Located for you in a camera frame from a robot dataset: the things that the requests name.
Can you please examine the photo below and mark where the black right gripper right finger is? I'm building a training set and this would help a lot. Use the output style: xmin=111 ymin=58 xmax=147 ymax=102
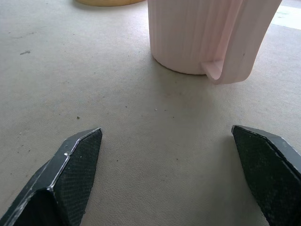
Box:
xmin=231 ymin=124 xmax=301 ymax=226

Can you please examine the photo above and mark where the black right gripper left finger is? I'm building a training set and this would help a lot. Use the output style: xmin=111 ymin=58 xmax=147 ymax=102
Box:
xmin=0 ymin=127 xmax=103 ymax=226

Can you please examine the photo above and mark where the pink ribbed mug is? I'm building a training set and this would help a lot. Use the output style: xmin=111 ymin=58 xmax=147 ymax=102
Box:
xmin=147 ymin=0 xmax=282 ymax=85

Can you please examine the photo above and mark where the tan wooden round object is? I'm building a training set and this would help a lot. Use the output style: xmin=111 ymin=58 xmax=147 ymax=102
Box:
xmin=75 ymin=0 xmax=144 ymax=7

